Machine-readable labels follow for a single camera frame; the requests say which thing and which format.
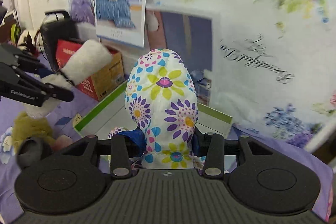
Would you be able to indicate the black portable speaker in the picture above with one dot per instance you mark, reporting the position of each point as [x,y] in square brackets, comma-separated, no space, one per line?
[63,27]

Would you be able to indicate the dark feather decoration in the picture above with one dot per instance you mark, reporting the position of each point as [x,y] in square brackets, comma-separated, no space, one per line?
[25,43]

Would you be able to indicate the olive green fuzzy cloth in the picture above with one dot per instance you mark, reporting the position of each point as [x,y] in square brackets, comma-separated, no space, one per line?
[25,126]

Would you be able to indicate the brown cardboard box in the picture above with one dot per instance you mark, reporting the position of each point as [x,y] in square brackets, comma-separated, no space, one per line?
[106,80]

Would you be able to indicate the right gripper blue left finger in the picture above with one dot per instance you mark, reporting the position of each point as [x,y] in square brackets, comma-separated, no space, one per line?
[135,142]

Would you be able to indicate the floral quilted oven mitt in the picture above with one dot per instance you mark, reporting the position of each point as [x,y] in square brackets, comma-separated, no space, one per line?
[160,98]

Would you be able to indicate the black coffee cup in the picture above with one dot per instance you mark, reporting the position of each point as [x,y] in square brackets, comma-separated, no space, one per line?
[32,150]

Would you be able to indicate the white floral packaged bedding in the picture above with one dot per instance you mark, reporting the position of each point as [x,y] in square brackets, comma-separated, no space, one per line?
[270,64]

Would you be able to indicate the red snack box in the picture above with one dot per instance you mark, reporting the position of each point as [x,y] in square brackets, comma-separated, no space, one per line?
[65,49]

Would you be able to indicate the green cardboard box tray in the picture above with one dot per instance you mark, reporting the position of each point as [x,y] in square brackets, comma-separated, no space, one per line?
[111,112]

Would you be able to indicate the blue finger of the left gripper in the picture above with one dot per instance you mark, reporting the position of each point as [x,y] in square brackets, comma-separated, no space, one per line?
[49,90]

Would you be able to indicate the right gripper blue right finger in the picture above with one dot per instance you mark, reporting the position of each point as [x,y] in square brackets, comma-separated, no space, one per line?
[201,143]

